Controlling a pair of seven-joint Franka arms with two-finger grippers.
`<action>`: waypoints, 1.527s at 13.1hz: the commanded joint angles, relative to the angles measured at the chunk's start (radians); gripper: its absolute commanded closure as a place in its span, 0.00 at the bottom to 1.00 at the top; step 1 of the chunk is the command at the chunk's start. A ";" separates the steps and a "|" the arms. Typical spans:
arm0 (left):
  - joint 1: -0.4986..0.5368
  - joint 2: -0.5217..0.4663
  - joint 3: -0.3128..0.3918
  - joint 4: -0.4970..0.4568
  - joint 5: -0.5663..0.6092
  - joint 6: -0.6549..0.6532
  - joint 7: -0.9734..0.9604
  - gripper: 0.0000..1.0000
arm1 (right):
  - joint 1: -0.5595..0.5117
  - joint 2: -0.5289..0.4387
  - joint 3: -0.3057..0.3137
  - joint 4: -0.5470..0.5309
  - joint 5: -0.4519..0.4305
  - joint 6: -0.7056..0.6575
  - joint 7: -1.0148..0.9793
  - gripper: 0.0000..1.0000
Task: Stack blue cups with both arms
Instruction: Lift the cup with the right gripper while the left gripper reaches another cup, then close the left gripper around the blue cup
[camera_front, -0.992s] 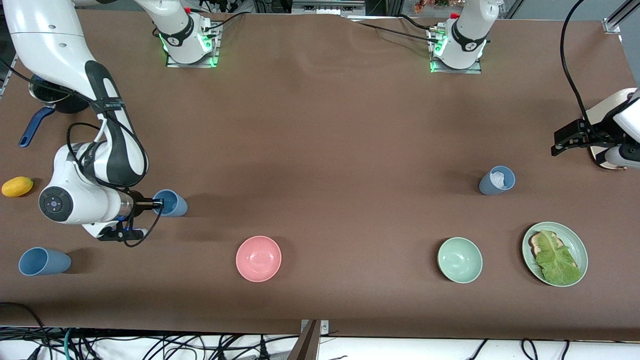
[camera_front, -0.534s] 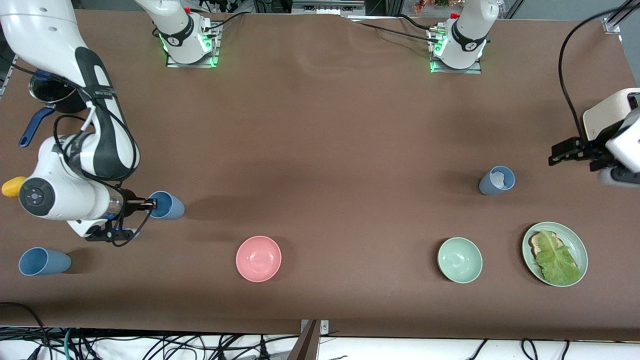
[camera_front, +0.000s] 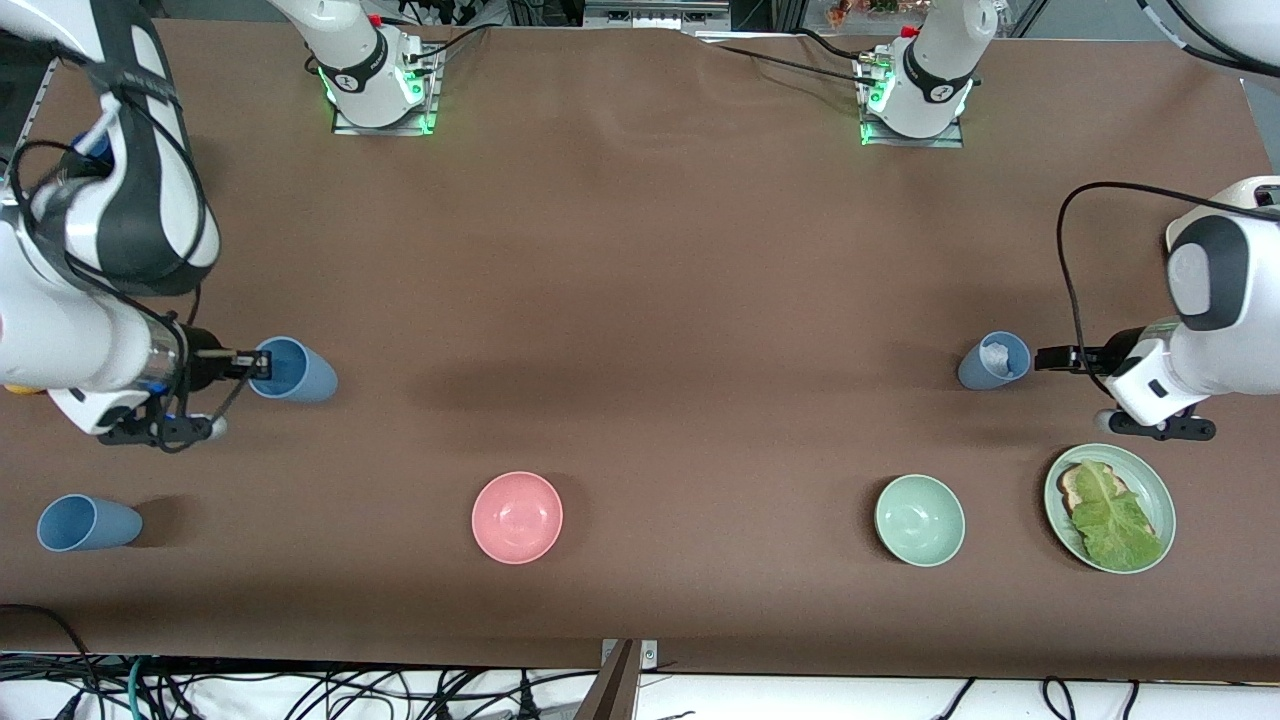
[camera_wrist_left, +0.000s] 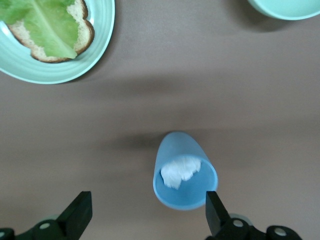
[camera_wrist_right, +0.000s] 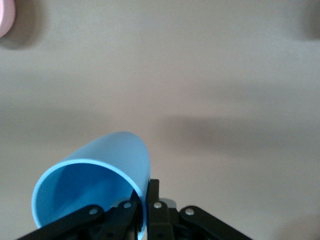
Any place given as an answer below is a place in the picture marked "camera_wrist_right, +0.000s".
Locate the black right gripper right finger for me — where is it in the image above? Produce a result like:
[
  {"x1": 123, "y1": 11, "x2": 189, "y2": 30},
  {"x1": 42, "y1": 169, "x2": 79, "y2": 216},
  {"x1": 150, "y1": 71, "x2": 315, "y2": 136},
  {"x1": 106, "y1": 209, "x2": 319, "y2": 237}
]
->
[{"x1": 146, "y1": 178, "x2": 251, "y2": 240}]

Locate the blue cup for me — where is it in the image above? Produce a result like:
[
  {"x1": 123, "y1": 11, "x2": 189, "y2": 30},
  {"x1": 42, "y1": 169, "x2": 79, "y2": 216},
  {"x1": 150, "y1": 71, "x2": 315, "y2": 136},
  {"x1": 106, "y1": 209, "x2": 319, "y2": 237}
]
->
[{"x1": 31, "y1": 131, "x2": 152, "y2": 240}]

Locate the brown table cover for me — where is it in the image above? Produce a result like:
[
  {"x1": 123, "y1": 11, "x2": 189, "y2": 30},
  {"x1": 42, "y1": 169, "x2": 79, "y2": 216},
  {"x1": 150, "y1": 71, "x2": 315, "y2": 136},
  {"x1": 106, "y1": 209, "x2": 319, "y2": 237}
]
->
[{"x1": 0, "y1": 0, "x2": 320, "y2": 240}]

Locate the pink bowl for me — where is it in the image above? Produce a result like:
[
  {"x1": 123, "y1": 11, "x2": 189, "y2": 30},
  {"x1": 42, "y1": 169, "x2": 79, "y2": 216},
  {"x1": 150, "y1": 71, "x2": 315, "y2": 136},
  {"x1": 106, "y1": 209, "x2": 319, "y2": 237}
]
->
[{"x1": 0, "y1": 0, "x2": 17, "y2": 39}]

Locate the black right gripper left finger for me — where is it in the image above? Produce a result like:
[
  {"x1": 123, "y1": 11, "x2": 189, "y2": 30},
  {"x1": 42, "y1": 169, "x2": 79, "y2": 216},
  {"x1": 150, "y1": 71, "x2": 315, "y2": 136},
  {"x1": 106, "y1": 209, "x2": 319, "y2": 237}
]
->
[{"x1": 14, "y1": 198, "x2": 140, "y2": 240}]

